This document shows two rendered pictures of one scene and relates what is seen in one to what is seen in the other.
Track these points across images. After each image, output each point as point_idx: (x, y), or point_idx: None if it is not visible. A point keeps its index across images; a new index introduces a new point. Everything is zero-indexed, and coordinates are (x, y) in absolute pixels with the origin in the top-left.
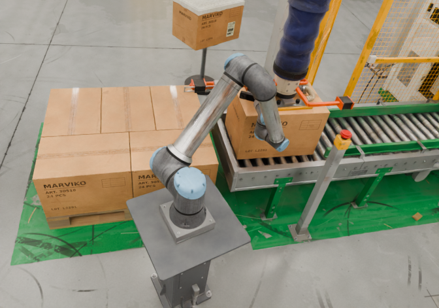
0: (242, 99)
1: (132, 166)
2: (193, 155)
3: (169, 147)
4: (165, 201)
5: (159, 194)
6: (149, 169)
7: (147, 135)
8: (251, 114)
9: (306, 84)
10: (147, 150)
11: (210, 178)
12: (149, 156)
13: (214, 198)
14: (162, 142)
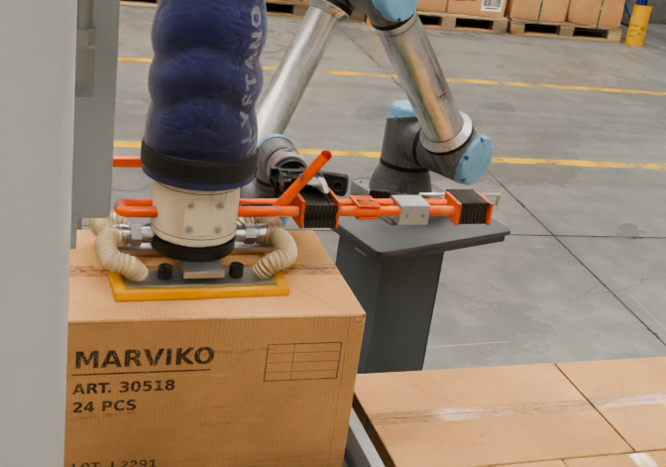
0: (326, 264)
1: (557, 370)
2: (419, 391)
3: (466, 115)
4: (444, 226)
5: (459, 233)
6: (514, 365)
7: (575, 441)
8: (296, 231)
9: (108, 229)
10: (547, 403)
11: (371, 247)
12: (531, 390)
13: (355, 224)
14: (521, 424)
